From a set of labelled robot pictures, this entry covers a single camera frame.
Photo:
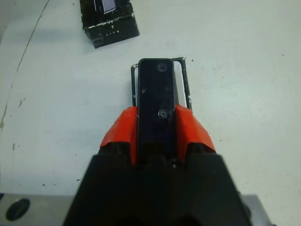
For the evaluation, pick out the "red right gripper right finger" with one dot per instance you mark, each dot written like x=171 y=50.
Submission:
x=190 y=131

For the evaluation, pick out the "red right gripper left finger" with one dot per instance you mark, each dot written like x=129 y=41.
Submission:
x=122 y=129

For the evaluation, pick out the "black bar-shaped camera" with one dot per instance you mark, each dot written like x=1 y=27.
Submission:
x=155 y=89

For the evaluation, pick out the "black glossy box lid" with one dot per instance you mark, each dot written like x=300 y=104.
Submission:
x=110 y=30

